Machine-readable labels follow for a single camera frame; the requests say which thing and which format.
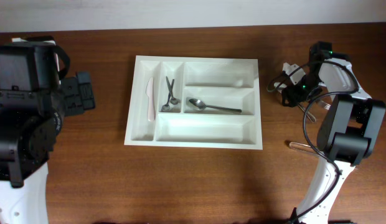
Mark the steel fork tines down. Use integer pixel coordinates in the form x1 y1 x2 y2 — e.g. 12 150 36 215
316 100 331 110

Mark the white plastic cutlery tray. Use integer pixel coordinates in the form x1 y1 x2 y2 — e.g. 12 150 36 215
124 55 263 150

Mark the small dark teaspoon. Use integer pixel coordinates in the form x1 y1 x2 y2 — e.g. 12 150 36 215
166 77 179 105
161 93 171 112

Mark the pink plastic knife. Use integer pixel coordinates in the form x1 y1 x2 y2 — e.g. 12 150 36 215
146 77 155 121

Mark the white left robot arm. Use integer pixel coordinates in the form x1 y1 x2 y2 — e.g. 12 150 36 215
0 36 96 223

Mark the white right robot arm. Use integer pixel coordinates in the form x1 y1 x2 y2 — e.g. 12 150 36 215
274 41 386 223

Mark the steel spoon tray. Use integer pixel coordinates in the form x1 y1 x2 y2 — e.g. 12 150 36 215
187 98 242 113

